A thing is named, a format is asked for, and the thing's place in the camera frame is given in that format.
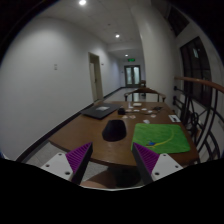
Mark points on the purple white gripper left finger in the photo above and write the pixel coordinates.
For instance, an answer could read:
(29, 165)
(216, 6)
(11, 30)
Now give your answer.
(70, 166)

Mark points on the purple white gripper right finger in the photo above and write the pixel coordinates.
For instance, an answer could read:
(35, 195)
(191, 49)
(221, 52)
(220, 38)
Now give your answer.
(153, 166)

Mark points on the green mouse pad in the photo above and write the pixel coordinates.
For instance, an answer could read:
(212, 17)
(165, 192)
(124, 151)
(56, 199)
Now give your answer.
(161, 138)

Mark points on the black computer mouse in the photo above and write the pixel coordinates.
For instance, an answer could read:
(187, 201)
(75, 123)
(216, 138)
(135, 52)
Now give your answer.
(115, 130)

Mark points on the wooden table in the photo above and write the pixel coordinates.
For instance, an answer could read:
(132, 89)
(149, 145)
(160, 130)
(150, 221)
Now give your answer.
(83, 129)

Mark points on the white card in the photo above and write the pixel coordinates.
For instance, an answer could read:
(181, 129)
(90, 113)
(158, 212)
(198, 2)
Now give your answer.
(174, 118)

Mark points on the black laptop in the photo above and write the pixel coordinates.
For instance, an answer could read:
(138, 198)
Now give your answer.
(100, 111)

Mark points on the small black object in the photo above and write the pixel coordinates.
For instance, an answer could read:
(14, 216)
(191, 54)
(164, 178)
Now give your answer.
(121, 111)

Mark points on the wooden chair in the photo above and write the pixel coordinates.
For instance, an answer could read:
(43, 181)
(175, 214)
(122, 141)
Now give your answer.
(145, 91)

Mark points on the double glass door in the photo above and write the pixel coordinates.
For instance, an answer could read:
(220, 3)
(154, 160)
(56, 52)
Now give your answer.
(132, 76)

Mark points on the wooden stair handrail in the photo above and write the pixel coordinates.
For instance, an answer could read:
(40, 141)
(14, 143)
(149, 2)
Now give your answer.
(203, 82)

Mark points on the side door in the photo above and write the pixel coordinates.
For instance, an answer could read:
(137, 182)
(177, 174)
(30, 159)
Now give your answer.
(95, 77)

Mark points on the green exit sign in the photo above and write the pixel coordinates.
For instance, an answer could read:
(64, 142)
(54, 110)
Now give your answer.
(131, 60)

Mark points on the dark window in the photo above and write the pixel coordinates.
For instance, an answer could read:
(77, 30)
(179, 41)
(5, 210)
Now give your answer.
(196, 65)

